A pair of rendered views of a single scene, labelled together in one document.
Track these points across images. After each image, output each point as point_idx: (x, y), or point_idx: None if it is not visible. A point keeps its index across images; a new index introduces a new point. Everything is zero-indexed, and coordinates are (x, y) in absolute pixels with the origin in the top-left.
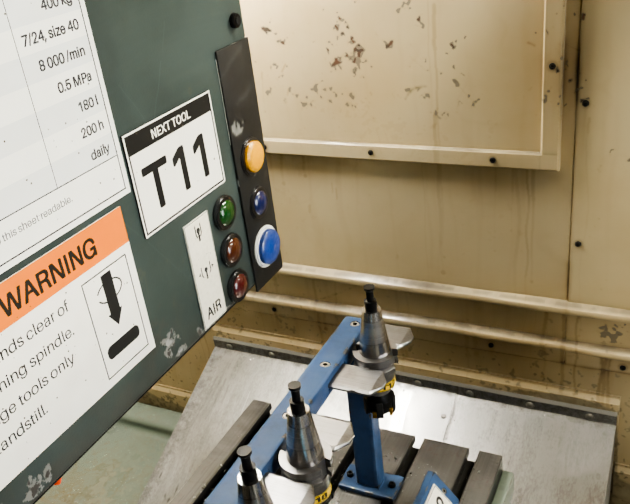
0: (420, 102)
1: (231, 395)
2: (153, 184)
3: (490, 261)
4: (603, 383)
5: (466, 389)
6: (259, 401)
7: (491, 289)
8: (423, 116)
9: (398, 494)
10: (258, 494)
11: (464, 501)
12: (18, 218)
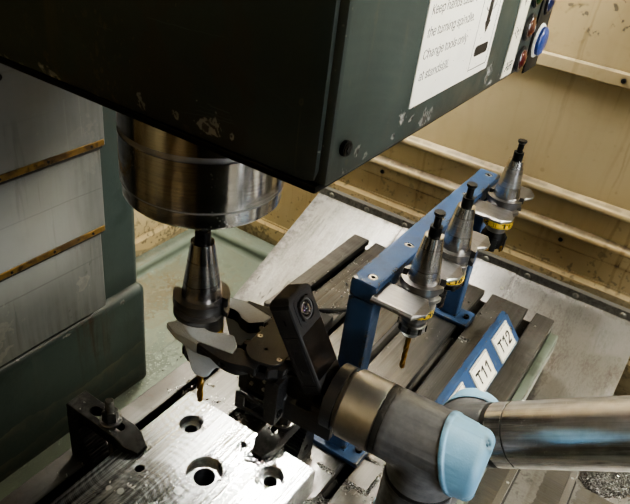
0: (578, 18)
1: (327, 232)
2: None
3: (586, 168)
4: None
5: (525, 272)
6: (359, 236)
7: (578, 192)
8: (576, 30)
9: (469, 325)
10: (438, 249)
11: (521, 342)
12: None
